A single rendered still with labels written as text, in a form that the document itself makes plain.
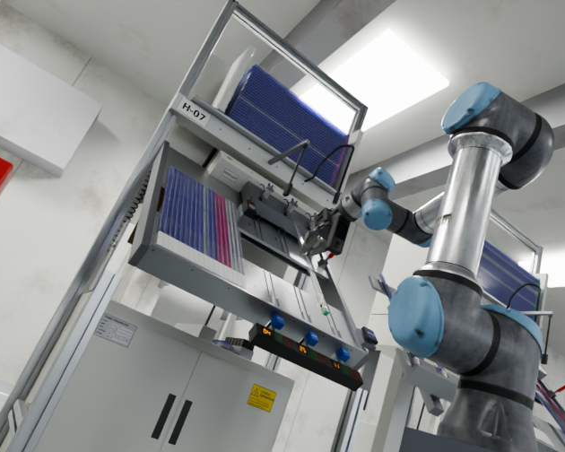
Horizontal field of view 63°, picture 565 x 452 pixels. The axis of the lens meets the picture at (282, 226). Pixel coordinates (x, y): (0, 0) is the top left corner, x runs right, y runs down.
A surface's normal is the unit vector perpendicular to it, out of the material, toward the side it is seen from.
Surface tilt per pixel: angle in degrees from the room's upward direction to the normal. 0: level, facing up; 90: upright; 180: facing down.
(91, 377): 90
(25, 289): 90
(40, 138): 90
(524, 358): 92
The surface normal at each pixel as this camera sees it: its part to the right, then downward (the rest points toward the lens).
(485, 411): -0.32, -0.73
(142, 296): 0.49, -0.17
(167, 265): 0.15, 0.48
